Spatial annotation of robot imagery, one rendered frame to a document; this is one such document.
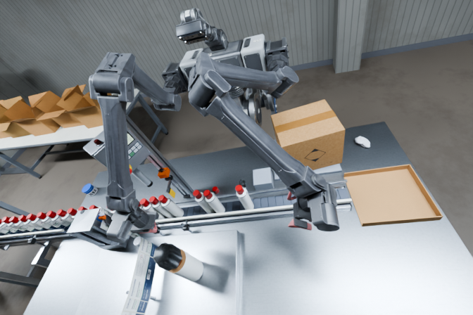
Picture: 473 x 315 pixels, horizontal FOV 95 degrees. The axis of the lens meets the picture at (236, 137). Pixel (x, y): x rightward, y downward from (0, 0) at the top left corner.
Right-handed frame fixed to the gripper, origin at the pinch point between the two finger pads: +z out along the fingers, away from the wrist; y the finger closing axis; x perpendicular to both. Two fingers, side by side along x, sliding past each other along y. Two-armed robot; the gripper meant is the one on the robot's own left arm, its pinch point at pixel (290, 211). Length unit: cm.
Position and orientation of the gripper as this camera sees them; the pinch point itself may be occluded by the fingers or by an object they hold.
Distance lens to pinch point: 82.8
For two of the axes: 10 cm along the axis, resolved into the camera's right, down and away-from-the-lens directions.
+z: -3.8, 5.6, 7.4
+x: 9.2, 3.3, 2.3
